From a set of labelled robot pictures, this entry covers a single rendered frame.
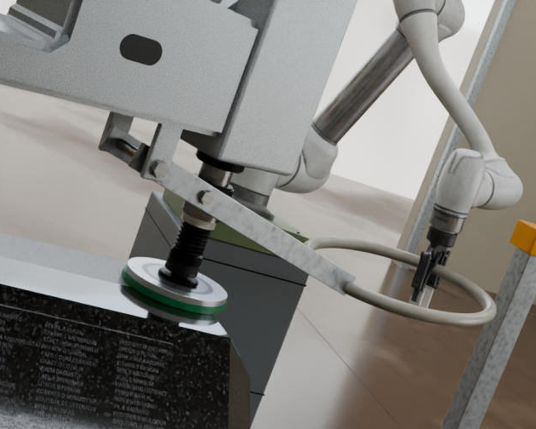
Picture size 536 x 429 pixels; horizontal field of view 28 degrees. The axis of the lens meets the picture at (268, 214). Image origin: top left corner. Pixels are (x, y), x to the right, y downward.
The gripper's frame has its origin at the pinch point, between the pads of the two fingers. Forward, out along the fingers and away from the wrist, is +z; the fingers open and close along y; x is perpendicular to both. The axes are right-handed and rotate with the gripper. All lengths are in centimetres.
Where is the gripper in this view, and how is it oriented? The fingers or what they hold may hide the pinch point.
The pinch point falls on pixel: (419, 300)
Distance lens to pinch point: 283.1
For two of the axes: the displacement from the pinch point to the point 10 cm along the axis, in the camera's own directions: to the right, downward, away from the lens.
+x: 7.9, 3.6, -5.1
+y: -5.5, 0.4, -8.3
